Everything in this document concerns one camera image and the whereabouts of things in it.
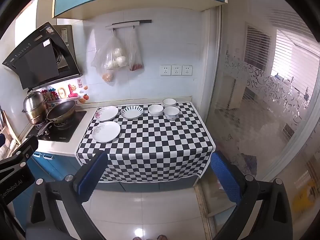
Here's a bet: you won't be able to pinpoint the wall hook rail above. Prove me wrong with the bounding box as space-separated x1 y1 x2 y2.
105 19 152 30

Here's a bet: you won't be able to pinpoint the black gas stove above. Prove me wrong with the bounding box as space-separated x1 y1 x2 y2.
26 110 88 143

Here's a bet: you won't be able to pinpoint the wooden rack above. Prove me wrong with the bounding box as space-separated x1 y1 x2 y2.
0 109 19 145

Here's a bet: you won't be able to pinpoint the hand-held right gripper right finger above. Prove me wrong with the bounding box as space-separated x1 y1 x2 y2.
211 151 293 240

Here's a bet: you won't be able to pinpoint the small white floral plate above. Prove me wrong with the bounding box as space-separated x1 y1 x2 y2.
94 106 119 122

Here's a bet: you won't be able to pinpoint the large clear plastic bag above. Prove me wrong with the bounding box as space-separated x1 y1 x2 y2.
91 29 128 83

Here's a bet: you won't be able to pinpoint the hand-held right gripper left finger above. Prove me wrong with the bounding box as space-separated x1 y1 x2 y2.
26 151 109 240

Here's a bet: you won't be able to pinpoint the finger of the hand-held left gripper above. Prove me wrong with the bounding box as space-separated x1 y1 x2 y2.
0 135 39 173

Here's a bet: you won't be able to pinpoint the stainless steel steamer pot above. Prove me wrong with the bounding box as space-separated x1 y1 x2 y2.
22 90 48 126

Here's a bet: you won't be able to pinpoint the black range hood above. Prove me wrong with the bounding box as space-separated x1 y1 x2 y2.
2 22 83 91

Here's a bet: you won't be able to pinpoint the patterned floor mat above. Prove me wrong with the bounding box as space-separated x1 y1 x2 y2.
239 154 258 178

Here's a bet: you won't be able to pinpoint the black and white checkered cloth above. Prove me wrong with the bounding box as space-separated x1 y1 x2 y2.
76 102 217 183

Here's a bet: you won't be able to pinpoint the white plate with blue stripes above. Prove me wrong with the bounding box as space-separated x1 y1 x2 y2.
121 106 144 120

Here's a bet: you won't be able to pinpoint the colourful wall stickers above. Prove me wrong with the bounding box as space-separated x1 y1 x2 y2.
41 79 89 103

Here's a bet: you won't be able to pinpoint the white bowl with floral print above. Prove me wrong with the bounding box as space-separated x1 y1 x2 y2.
164 106 180 121

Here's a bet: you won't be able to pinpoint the dark wok with handle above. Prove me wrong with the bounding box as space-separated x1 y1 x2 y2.
37 100 77 137

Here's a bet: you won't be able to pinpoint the plain white bowl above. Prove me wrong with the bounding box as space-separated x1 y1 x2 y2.
148 104 164 117

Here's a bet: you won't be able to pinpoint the small clear plastic bag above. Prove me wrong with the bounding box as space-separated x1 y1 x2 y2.
124 28 144 72

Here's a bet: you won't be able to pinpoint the lower cabinet handle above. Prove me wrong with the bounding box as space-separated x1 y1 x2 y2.
33 152 53 160

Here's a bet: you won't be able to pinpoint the large white floral plate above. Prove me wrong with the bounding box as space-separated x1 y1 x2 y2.
91 121 121 144

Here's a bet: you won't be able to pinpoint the frosted glass sliding door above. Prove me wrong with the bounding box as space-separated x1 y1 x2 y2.
200 0 320 230

